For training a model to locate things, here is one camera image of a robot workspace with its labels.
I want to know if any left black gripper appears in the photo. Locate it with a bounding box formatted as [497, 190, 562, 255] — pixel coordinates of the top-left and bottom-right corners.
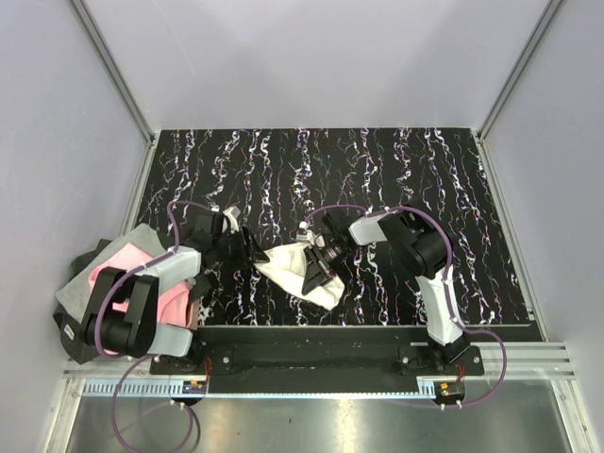
[212, 225, 269, 272]

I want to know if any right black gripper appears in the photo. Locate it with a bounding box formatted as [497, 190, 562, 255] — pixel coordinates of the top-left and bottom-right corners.
[303, 240, 354, 297]

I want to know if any white cloth napkin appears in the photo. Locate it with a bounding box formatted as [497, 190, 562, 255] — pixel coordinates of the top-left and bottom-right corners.
[253, 241, 346, 311]

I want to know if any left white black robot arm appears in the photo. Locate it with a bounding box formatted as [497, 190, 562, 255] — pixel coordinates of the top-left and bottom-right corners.
[78, 210, 269, 374]

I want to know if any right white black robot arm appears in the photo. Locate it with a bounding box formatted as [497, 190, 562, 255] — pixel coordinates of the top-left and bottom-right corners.
[301, 206, 470, 375]

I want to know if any pink cloth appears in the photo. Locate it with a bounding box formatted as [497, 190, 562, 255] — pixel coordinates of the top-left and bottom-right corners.
[80, 244, 201, 358]

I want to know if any grey cloth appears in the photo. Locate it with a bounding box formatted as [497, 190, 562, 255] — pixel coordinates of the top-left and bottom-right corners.
[53, 225, 166, 327]

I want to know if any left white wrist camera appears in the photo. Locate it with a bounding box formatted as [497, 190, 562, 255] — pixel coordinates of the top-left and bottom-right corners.
[223, 206, 241, 233]

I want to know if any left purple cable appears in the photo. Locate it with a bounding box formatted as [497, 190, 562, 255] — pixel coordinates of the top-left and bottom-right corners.
[93, 200, 213, 452]

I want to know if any purple cable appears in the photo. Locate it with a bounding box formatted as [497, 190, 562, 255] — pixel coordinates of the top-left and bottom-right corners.
[93, 200, 213, 452]
[301, 203, 509, 410]

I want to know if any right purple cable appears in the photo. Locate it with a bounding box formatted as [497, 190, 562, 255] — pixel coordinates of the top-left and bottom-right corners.
[301, 203, 509, 410]

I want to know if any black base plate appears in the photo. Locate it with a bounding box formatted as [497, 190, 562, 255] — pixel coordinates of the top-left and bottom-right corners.
[148, 325, 484, 377]

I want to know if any aluminium frame rail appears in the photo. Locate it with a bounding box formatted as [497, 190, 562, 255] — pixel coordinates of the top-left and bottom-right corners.
[60, 341, 578, 381]

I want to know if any white slotted cable duct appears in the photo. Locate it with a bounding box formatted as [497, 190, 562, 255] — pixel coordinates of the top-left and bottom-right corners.
[83, 378, 436, 399]

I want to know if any left frame post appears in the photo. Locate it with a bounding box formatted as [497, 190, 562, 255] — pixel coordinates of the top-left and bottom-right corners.
[67, 0, 156, 145]

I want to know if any frame post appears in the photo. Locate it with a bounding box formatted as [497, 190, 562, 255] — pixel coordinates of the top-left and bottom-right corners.
[67, 0, 156, 145]
[477, 0, 566, 141]

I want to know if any right frame post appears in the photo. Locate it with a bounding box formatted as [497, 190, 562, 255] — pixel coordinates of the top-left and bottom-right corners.
[477, 0, 566, 141]

